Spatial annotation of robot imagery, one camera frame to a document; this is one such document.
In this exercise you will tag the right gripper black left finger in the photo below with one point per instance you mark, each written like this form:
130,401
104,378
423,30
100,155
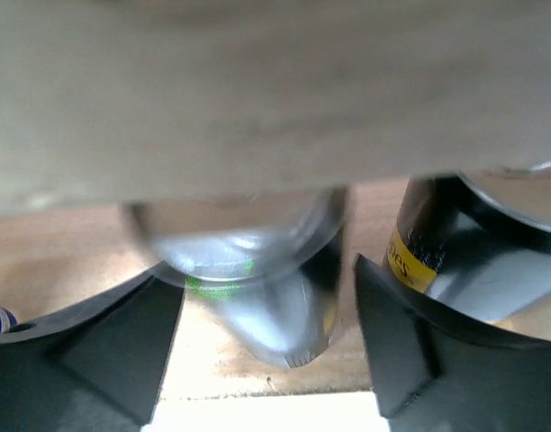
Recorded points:
97,365

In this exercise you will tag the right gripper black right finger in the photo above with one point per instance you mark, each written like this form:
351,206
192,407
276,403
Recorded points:
434,369

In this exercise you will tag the black yellow beverage can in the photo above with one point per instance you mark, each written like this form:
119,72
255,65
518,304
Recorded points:
480,243

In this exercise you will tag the dark green beverage can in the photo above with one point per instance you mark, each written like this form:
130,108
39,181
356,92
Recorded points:
266,265

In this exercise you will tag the wooden two-tier shelf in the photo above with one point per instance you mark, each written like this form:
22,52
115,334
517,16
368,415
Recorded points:
103,102

